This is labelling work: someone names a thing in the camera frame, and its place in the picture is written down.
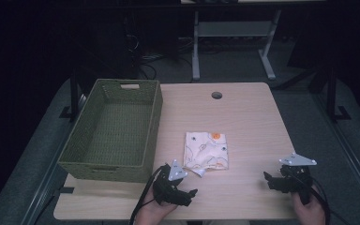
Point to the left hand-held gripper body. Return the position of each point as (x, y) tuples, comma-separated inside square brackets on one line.
[(167, 189)]

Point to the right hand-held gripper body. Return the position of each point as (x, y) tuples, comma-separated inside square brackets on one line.
[(296, 179)]

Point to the white printed cloth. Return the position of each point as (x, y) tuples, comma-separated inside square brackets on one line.
[(204, 153)]

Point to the green woven basket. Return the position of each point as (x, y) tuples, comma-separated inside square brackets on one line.
[(118, 131)]

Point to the person's left hand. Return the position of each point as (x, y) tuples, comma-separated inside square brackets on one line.
[(151, 212)]

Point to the person's right hand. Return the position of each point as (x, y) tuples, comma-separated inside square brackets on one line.
[(311, 214)]

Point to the black metal stand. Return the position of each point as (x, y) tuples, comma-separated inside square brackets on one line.
[(331, 93), (74, 93)]

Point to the black tape strip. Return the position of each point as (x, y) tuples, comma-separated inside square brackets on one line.
[(66, 190)]

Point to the metal frame rail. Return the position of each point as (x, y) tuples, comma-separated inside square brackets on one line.
[(45, 184), (353, 156)]

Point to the white metal desk frame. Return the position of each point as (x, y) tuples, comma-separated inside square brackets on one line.
[(231, 29)]

